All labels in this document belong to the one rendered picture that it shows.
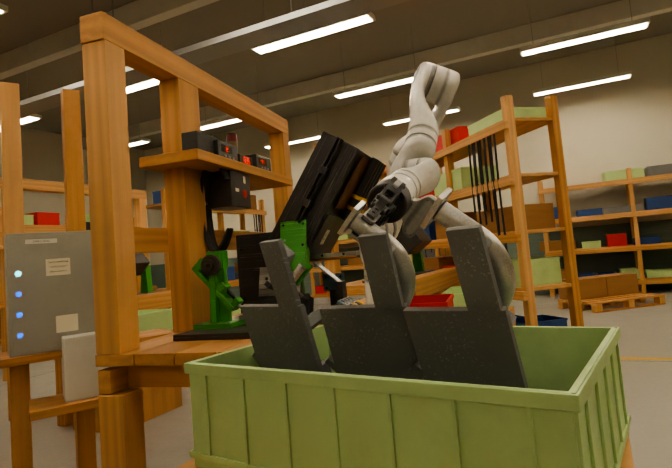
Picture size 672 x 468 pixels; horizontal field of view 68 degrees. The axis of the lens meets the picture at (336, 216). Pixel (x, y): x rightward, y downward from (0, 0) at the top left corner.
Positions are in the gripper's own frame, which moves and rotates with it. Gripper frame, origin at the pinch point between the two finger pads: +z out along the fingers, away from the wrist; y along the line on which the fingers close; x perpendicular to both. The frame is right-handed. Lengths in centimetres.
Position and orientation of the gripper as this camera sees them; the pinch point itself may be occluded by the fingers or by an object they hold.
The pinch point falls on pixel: (365, 224)
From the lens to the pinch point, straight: 80.0
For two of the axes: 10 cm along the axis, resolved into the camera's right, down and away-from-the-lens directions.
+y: 4.6, -7.4, -4.9
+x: 8.0, 5.9, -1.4
